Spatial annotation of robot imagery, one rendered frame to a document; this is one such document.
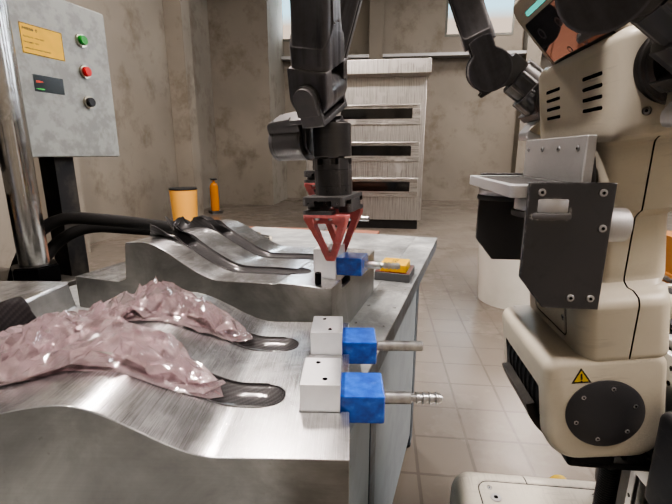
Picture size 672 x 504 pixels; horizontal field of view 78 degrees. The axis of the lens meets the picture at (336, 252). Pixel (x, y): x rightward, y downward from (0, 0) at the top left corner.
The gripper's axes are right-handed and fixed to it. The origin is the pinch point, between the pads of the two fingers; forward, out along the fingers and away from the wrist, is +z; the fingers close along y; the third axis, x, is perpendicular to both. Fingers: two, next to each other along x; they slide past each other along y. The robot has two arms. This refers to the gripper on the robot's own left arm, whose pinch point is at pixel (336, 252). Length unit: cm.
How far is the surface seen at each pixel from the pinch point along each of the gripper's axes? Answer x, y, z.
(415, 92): -66, -539, -100
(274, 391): 3.0, 28.0, 7.6
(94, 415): -5.3, 40.5, 3.7
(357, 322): 2.5, -2.6, 12.7
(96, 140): -85, -34, -22
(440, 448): 11, -79, 93
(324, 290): 0.5, 7.0, 4.1
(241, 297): -13.5, 7.0, 6.3
